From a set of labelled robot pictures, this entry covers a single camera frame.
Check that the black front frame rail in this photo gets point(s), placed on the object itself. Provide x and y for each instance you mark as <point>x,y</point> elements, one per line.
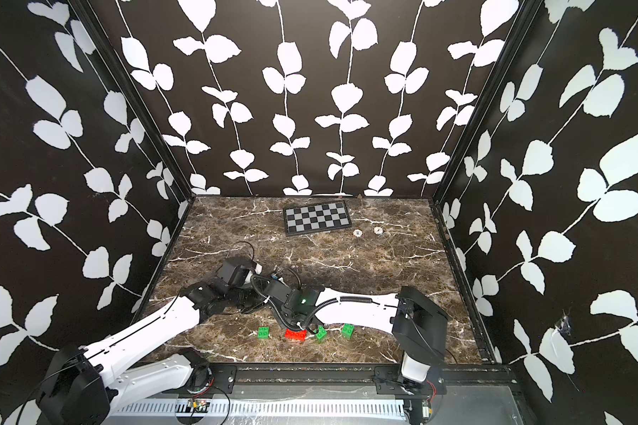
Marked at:
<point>385,378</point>

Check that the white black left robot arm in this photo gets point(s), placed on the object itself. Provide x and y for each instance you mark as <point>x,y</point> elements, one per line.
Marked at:
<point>84,384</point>

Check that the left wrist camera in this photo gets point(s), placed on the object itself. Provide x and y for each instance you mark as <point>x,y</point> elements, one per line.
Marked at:
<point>251,269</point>

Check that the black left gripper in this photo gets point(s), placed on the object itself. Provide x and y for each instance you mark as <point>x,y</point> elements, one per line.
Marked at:
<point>260,299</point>

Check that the green lego brick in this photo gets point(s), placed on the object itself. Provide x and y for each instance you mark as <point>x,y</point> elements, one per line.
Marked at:
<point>347,331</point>
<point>263,333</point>
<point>320,334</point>

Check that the black grey checkerboard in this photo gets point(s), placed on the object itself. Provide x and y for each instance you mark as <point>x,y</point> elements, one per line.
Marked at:
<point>316,218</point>

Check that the white slotted cable duct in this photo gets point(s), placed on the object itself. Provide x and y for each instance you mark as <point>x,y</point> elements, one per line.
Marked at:
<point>179,408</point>

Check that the red lego brick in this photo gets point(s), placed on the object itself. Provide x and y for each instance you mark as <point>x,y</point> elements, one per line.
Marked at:
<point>296,335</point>

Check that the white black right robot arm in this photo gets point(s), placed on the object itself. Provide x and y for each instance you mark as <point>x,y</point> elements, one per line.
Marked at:
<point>419,325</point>

